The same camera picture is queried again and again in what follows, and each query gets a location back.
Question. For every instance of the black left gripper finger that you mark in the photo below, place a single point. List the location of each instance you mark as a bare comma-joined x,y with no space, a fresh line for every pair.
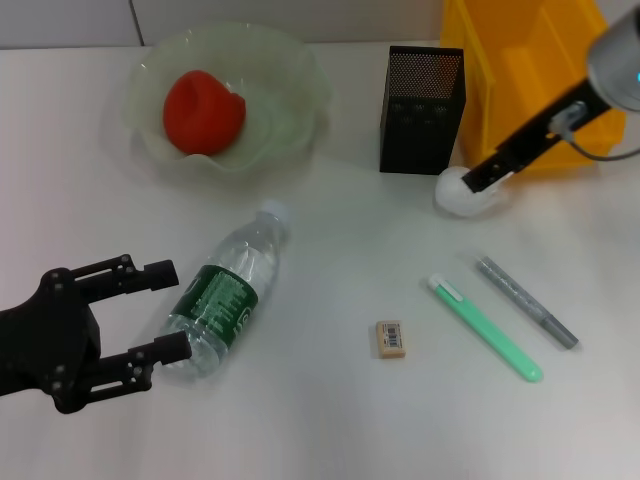
165,350
157,275

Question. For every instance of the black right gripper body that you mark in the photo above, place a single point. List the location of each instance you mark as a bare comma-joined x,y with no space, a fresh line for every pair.
570,120

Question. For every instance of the red orange fruit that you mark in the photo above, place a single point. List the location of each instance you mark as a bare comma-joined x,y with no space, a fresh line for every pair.
200,115

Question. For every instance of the beige eraser with barcode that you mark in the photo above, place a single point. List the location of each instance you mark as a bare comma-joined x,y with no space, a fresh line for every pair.
391,340

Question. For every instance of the yellow plastic bin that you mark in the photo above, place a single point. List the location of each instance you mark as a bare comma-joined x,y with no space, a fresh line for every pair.
530,75

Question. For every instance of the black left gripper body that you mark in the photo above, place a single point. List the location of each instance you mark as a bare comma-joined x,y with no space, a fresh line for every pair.
45,340

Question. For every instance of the clear green label water bottle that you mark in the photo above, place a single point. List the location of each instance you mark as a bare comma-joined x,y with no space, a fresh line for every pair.
225,295

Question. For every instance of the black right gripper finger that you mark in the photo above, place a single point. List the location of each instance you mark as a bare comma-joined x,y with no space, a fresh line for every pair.
500,165

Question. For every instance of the grey pen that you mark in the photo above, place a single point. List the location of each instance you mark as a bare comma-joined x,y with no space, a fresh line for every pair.
525,300

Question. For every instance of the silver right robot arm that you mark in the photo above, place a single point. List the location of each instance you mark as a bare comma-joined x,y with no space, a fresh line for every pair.
615,55

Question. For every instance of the black mesh pen holder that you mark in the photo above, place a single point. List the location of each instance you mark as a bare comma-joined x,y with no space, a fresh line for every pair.
420,130

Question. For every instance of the translucent glass fruit plate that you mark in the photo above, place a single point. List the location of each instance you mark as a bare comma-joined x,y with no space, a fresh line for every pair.
280,100

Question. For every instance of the green pen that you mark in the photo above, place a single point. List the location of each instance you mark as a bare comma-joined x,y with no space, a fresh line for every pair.
480,325

